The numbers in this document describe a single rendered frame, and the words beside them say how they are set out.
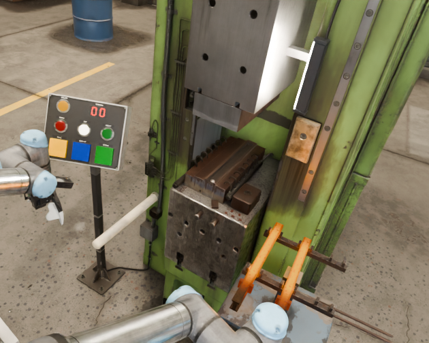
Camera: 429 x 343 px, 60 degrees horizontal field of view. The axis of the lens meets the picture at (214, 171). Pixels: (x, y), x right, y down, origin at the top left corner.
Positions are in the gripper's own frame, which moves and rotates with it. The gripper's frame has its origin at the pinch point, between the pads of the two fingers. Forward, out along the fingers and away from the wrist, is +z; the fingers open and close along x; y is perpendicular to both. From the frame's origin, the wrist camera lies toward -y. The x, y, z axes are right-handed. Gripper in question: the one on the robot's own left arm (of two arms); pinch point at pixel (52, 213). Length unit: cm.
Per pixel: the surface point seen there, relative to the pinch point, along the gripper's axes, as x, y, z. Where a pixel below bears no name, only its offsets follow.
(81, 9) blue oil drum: -381, -276, 50
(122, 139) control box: -6.3, -38.5, -14.1
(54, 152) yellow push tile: -26.0, -18.2, -5.7
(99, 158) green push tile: -10.4, -29.0, -6.2
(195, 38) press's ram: 17, -51, -62
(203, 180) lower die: 28, -53, -5
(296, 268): 81, -40, -6
